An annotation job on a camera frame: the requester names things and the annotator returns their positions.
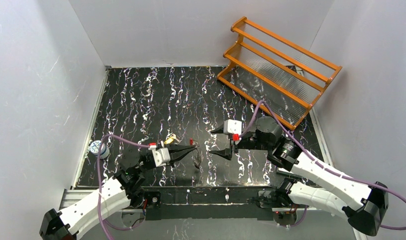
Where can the orange wooden rack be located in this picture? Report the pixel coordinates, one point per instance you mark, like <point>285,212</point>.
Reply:
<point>266,66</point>

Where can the white red keyring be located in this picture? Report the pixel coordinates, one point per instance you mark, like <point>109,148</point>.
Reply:
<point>197,153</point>

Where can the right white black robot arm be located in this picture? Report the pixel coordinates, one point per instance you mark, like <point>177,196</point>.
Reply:
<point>363,206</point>

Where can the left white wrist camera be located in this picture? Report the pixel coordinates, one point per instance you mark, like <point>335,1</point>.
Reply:
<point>158,154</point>

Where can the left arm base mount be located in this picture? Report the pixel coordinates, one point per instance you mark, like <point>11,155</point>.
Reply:
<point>145,200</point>

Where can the small blue white jar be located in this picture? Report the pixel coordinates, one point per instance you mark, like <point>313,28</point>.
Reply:
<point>97,147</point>

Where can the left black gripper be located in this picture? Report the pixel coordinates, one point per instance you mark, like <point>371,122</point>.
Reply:
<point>171,155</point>

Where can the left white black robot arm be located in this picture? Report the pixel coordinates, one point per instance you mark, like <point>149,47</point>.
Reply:
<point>118,192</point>

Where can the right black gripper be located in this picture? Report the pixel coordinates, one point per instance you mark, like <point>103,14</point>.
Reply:
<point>232,141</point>

